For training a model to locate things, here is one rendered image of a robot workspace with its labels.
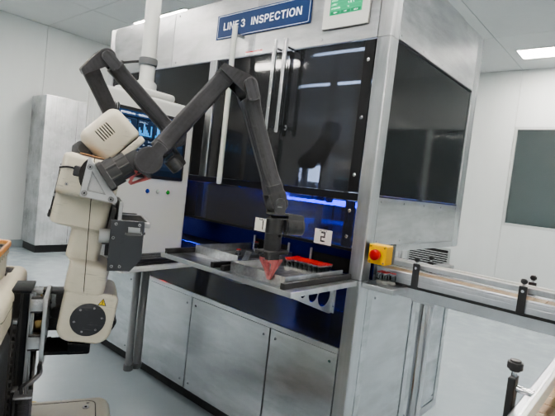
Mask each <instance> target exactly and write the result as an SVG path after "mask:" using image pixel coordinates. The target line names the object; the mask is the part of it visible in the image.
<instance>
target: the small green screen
mask: <svg viewBox="0 0 555 416"><path fill-rule="evenodd" d="M371 3H372V0H325V9H324V16H323V23H322V31H328V30H333V29H339V28H344V27H348V26H357V25H362V24H368V23H369V17H370V10H371Z"/></svg>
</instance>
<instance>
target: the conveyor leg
mask: <svg viewBox="0 0 555 416"><path fill-rule="evenodd" d="M411 301H414V302H417V303H420V310H419V317H418V323H417V329H416V336H415V348H414V354H413V361H412V368H411V374H410V386H409V392H408V399H407V405H406V416H420V405H421V399H422V392H423V386H424V379H425V368H426V361H427V355H428V348H429V336H430V330H431V324H432V318H433V311H434V307H435V306H437V305H432V304H429V303H426V302H423V301H419V300H414V299H411Z"/></svg>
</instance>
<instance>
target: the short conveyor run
mask: <svg viewBox="0 0 555 416"><path fill-rule="evenodd" d="M429 260H430V262H428V264H427V263H422V262H420V258H415V261H411V260H406V259H403V258H395V262H394V263H393V264H394V265H389V266H383V267H379V266H377V268H376V273H375V280H376V279H377V271H381V270H383V271H386V272H390V273H392V272H393V273H396V285H398V286H404V287H406V293H402V294H399V295H401V296H404V297H407V298H411V299H414V300H419V301H423V302H426V303H429V304H432V305H438V306H442V307H444V308H448V309H451V310H456V311H460V312H463V313H467V314H472V315H475V316H479V317H482V318H485V319H491V320H495V321H497V322H501V323H504V324H509V325H513V326H516V327H520V328H522V329H528V330H532V331H534V332H538V333H544V334H547V335H550V336H554V337H555V290H550V289H547V288H542V287H538V286H537V283H535V282H534V281H536V280H537V277H536V276H534V275H531V276H530V279H531V280H532V282H531V281H529V284H528V280H527V279H524V278H522V279H521V280H520V282H521V283H518V282H514V281H507V280H502V279H499V278H494V277H487V276H483V275H478V274H475V273H470V272H463V271H459V270H454V269H451V268H446V267H439V266H435V265H434V262H432V260H434V256H429ZM396 265H398V266H396ZM400 266H402V267H400ZM408 267H409V268H408ZM411 268H413V269H411ZM422 271H424V272H422ZM434 273H436V274H434ZM438 274H439V275H438ZM441 275H443V276H441ZM453 277H455V278H453ZM456 278H458V279H456ZM460 279H462V280H460ZM464 280H466V281H464ZM472 281H473V282H472ZM475 282H477V283H475ZM479 283H481V284H479ZM482 284H485V285H482ZM527 284H528V285H527ZM487 285H489V286H487ZM494 286H496V287H494ZM497 287H500V288H497ZM501 288H504V289H501ZM506 289H508V290H506ZM509 290H511V291H509ZM516 291H518V292H516ZM536 295H537V296H536ZM540 296H542V297H540ZM543 297H545V298H543ZM547 298H549V299H547ZM550 299H552V300H550Z"/></svg>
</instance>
